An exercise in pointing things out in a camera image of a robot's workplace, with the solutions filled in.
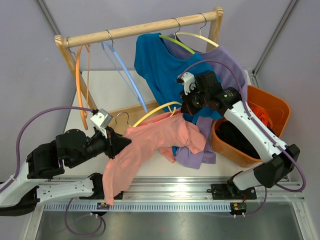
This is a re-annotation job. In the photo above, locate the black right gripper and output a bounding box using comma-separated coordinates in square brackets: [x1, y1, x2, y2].
[181, 85, 210, 116]

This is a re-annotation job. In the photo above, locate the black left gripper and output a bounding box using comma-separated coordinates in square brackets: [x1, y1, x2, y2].
[68, 126, 132, 169]

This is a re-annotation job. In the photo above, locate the yellow plastic hanger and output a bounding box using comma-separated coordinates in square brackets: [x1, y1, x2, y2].
[111, 100, 182, 127]

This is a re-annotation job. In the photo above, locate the pink t-shirt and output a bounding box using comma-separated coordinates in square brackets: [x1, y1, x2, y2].
[102, 111, 207, 205]

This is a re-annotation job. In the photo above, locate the black t-shirt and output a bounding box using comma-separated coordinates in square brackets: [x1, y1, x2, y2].
[215, 121, 260, 159]

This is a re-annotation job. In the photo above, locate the orange plastic hanger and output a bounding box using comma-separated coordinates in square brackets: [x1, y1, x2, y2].
[65, 36, 91, 131]

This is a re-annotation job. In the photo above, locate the blue t-shirt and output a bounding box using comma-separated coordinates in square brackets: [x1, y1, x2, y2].
[133, 32, 224, 156]

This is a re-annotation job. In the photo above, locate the green plastic hanger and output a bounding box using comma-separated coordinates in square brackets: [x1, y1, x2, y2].
[159, 17, 196, 55]

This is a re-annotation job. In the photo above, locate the orange t-shirt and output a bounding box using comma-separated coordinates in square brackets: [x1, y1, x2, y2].
[251, 106, 272, 129]

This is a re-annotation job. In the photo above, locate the light blue plastic hanger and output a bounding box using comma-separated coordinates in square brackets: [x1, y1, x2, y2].
[100, 29, 148, 113]

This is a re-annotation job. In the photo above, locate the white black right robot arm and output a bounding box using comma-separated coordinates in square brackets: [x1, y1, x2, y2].
[176, 71, 300, 198]

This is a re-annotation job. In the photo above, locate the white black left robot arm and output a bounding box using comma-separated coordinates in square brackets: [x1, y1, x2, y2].
[0, 127, 132, 217]

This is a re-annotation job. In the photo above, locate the purple t-shirt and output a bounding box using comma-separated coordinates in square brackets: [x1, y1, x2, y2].
[172, 45, 248, 169]

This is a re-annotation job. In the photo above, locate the cream plastic hanger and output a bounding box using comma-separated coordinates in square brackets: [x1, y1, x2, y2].
[175, 13, 219, 48]

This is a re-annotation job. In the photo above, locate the orange laundry basket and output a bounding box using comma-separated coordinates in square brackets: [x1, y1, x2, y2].
[210, 85, 291, 168]

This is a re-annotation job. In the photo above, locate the wooden clothes rack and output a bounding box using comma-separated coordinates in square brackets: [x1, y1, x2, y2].
[54, 7, 224, 109]

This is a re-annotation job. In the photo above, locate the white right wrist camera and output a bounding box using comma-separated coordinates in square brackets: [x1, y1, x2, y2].
[176, 72, 197, 96]

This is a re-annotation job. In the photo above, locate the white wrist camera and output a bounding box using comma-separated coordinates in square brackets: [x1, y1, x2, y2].
[176, 72, 197, 96]
[90, 108, 113, 139]

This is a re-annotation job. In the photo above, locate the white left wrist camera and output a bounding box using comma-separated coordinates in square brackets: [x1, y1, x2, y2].
[90, 108, 113, 139]

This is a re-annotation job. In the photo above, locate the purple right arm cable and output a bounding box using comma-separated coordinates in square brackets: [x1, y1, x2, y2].
[179, 59, 307, 193]

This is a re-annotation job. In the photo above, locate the aluminium mounting rail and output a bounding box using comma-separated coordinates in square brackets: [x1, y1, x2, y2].
[49, 176, 305, 203]

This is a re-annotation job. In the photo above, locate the white slotted cable duct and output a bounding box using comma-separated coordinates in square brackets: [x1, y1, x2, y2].
[44, 201, 231, 213]

